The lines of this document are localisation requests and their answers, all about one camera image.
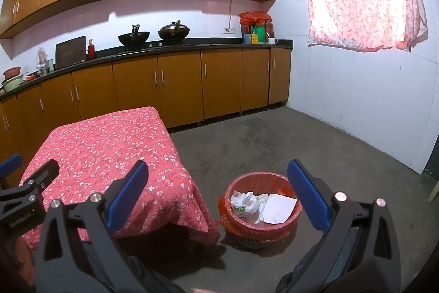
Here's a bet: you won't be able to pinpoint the dark door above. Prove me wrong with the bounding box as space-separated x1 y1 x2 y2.
420 18 439 177

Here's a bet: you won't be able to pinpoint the pile of plastic bags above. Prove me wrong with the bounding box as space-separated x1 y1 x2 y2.
230 191 262 224

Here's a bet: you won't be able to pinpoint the black open wok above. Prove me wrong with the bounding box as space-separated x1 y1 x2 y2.
117 24 151 47

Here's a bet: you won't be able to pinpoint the white plastic bag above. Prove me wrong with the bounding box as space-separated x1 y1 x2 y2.
261 193 298 224

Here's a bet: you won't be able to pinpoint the black gas hob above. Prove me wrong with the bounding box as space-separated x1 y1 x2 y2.
117 42 196 55

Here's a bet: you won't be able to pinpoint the clear jar with plastic bag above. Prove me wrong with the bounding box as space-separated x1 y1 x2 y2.
36 48 54 77

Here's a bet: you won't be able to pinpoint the red plastic bag over bottles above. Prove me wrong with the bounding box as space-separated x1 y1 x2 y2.
239 12 271 26

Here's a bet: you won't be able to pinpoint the waste basket with red liner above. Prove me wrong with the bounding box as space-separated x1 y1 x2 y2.
218 171 303 250

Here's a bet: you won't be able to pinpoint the red floral tablecloth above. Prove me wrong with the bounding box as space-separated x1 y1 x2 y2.
19 107 222 250

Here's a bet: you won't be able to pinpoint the black wok with lid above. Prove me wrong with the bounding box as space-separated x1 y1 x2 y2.
158 20 191 41

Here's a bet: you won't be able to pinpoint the pale green basin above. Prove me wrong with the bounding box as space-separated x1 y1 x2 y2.
2 75 24 93

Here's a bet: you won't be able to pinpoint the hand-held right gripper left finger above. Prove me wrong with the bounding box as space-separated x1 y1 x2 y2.
36 160 151 293

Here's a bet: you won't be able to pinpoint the black kitchen countertop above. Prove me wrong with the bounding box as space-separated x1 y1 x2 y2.
0 38 294 101

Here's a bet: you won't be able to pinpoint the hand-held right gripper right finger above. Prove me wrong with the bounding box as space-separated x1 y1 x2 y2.
285 159 402 293

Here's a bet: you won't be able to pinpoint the wooden lower kitchen cabinets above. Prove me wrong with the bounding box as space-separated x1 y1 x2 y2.
0 48 292 187

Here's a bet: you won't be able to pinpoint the dark cutting board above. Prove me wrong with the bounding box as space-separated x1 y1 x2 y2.
55 36 86 70

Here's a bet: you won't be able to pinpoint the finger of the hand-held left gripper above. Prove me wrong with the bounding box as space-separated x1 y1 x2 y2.
19 159 60 192
0 154 23 178

